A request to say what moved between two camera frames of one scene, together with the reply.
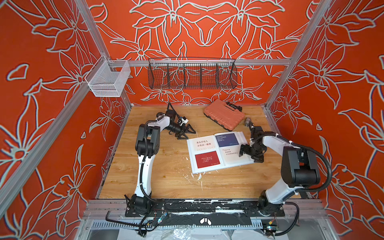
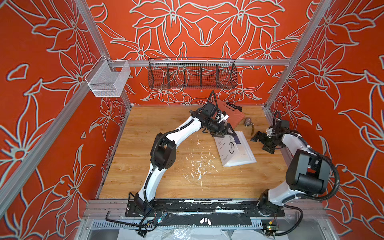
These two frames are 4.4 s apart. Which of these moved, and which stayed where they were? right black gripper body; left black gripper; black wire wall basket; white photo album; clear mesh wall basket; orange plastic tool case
Moved: right black gripper body; left black gripper; white photo album
Stayed: clear mesh wall basket; black wire wall basket; orange plastic tool case
